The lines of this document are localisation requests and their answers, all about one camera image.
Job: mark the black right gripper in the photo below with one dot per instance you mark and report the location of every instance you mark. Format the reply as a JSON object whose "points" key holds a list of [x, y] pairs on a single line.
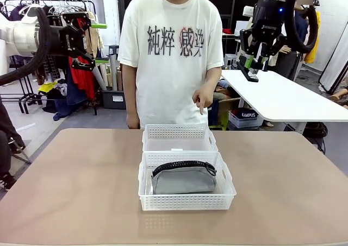
{"points": [[267, 20]]}

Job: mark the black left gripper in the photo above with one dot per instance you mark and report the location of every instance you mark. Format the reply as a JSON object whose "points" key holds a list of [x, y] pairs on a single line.
{"points": [[63, 41]]}

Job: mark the black stapler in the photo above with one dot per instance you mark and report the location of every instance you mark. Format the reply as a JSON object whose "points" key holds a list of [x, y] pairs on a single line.
{"points": [[248, 75]]}

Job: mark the grey pouch with black zipper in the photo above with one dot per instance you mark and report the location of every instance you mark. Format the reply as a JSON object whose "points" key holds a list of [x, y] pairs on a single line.
{"points": [[185, 182]]}

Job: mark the person's right forearm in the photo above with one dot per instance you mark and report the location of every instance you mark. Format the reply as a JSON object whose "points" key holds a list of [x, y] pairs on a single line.
{"points": [[130, 88]]}

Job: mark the person's left forearm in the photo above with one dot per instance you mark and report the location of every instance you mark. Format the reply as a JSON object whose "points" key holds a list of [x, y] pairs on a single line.
{"points": [[214, 75]]}

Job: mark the person's left hand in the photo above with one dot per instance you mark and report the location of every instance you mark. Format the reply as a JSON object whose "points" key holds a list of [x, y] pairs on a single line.
{"points": [[206, 96]]}

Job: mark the person's right hand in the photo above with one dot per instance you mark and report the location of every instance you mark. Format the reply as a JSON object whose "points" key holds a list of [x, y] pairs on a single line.
{"points": [[133, 121]]}

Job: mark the beige hanging garment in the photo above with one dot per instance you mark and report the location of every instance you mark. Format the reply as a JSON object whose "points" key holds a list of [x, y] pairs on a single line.
{"points": [[98, 42]]}

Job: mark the black stool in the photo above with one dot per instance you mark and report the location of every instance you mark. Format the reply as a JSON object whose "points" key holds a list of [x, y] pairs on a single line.
{"points": [[113, 50]]}

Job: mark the red hanging garment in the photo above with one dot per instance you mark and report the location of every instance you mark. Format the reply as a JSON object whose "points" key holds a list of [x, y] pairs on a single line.
{"points": [[81, 80]]}

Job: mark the cardboard tube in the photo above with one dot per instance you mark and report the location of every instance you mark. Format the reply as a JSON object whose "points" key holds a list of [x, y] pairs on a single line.
{"points": [[99, 77]]}

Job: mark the white office table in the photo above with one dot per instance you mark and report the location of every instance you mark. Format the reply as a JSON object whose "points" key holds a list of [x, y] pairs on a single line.
{"points": [[282, 99]]}

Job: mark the yellow hanging garment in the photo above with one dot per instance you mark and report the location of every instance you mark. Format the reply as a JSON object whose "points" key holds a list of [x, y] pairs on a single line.
{"points": [[312, 53]]}

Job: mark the yellow cloth on floor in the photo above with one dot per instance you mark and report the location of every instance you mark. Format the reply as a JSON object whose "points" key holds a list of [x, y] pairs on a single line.
{"points": [[49, 87]]}

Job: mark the navy cloth pile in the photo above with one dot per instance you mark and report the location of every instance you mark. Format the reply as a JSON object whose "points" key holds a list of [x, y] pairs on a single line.
{"points": [[73, 99]]}

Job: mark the white clothes hanger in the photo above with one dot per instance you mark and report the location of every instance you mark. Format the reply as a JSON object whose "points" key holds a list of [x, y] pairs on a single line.
{"points": [[25, 13]]}

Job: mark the brown cardboard box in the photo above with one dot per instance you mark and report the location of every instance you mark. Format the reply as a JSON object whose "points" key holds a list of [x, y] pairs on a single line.
{"points": [[227, 110]]}

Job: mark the grey storage box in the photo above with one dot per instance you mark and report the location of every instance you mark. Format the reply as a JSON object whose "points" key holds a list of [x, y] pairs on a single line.
{"points": [[114, 99]]}

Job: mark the white basket with dark cloth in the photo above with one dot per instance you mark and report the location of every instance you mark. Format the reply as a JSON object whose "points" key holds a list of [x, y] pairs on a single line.
{"points": [[246, 118]]}

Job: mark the white reflector panel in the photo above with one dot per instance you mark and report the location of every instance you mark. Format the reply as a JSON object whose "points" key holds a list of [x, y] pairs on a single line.
{"points": [[335, 64]]}

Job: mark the black clothes rack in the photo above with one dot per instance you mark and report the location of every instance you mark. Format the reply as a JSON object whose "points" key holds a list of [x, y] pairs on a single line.
{"points": [[24, 99]]}

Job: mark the white printed t-shirt torso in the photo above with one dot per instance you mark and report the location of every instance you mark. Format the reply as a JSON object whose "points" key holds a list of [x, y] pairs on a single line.
{"points": [[171, 80]]}

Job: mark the black bag on floor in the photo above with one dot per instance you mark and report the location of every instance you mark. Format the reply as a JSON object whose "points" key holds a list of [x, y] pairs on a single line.
{"points": [[316, 134]]}

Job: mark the white perforated plastic basket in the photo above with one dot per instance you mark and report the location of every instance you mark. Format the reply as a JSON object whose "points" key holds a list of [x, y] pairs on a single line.
{"points": [[176, 133], [187, 201]]}

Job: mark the bystander dark trouser leg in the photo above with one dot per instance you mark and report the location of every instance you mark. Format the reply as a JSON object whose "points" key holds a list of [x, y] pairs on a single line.
{"points": [[8, 137]]}

